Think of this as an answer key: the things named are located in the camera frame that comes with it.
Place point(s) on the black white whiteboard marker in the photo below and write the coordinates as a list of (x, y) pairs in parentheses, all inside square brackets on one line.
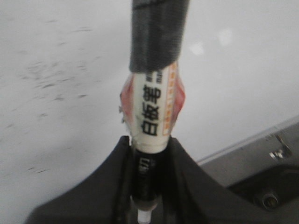
[(153, 95)]

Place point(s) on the white whiteboard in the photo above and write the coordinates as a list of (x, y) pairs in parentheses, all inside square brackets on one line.
[(63, 64)]

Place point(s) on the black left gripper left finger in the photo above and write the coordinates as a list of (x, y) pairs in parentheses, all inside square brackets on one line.
[(102, 198)]

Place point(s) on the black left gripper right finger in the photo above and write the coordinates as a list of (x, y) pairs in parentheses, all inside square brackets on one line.
[(191, 196)]

